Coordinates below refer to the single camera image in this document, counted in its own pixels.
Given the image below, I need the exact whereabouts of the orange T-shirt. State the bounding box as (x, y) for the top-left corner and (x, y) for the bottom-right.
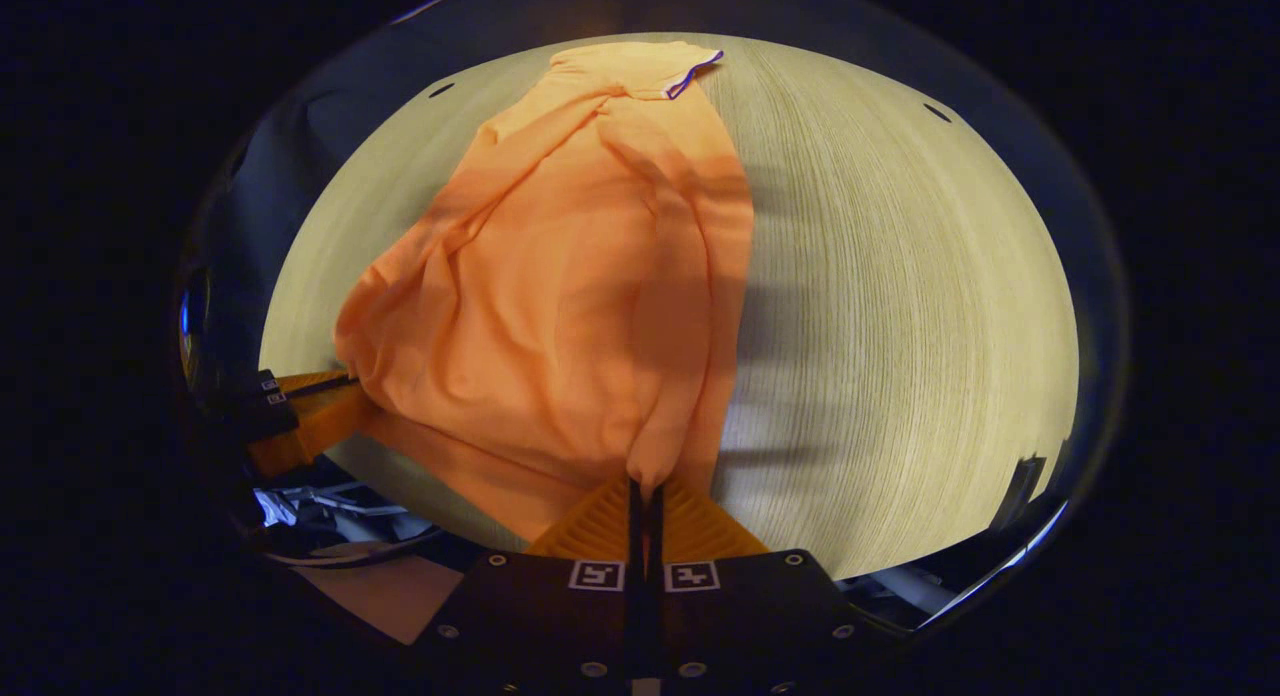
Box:
(333, 40), (756, 547)

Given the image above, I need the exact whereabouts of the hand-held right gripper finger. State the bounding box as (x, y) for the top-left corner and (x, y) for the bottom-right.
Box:
(648, 473), (901, 696)
(410, 473), (646, 696)

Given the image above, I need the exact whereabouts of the crumpled white plastic wrap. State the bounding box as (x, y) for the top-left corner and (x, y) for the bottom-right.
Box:
(255, 481), (436, 567)

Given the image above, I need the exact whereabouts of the tan cardboard sheet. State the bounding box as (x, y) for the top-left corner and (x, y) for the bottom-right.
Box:
(295, 556), (463, 645)

